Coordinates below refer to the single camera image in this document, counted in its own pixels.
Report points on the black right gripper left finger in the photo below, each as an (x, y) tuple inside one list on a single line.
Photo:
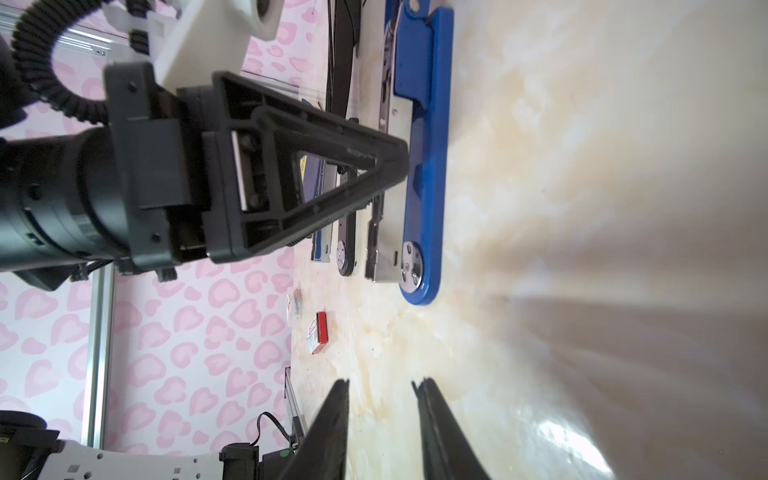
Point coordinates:
[(323, 452)]

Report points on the clear plastic staple packet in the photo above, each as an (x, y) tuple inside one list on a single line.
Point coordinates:
[(295, 304)]

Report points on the red white staple box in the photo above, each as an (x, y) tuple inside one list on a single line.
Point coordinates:
[(318, 333)]

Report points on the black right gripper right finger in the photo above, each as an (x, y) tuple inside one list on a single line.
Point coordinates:
[(446, 452)]

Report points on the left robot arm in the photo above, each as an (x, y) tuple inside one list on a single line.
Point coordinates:
[(61, 209)]

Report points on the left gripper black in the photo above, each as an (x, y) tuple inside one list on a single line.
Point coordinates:
[(214, 170)]

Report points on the aluminium frame rail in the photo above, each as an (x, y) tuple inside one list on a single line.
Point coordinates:
[(96, 390)]

